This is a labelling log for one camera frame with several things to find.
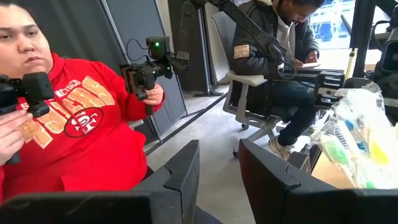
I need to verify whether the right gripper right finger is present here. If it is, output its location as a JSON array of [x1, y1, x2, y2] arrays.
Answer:
[[238, 138, 398, 224]]

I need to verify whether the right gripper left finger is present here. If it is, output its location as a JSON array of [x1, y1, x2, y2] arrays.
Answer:
[[0, 139, 201, 224]]

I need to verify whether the clear plastic bag pile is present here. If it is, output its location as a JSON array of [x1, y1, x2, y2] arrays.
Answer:
[[334, 116, 371, 155]]

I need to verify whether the person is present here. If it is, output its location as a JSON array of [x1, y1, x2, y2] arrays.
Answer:
[[0, 1, 165, 203], [229, 0, 326, 162]]

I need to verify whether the black box with white labels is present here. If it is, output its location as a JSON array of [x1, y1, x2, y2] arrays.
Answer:
[[313, 70, 346, 109]]

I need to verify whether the person's right hand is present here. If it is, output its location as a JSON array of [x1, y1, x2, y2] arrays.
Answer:
[[0, 110, 34, 166]]

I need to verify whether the person's hand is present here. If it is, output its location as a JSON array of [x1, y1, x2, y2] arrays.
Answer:
[[0, 110, 34, 166], [142, 83, 165, 106]]

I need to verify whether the person's left hand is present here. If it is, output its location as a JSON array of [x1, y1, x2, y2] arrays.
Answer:
[[142, 83, 165, 106]]

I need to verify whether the white office chair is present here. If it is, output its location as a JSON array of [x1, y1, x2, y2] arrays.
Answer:
[[211, 11, 312, 159]]

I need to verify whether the dark leaning panel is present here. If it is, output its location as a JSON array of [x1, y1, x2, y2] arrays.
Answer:
[[99, 0, 189, 144]]

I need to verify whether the black aluminium table frame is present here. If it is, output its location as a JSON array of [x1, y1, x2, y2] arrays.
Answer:
[[340, 0, 392, 79]]

